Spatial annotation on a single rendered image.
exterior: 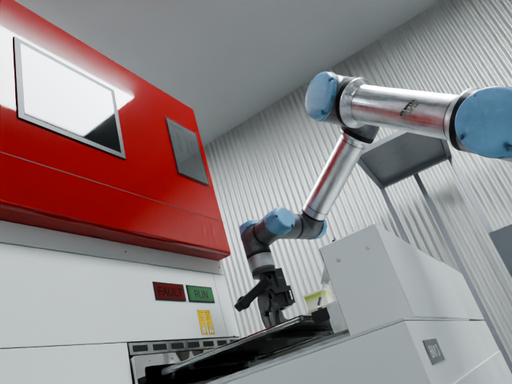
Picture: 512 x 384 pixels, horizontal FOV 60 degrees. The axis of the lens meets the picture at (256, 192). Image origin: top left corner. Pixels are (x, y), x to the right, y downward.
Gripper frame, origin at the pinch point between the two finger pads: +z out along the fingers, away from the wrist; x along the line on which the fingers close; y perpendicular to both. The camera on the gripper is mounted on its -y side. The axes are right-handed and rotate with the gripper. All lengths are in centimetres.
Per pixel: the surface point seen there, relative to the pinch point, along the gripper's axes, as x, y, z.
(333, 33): 77, 163, -225
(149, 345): -4.6, -34.5, -5.1
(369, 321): -60, -17, 8
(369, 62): 88, 200, -210
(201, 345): 6.0, -18.9, -4.3
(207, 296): 10.4, -12.5, -18.0
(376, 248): -64, -14, -1
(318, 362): -58, -25, 11
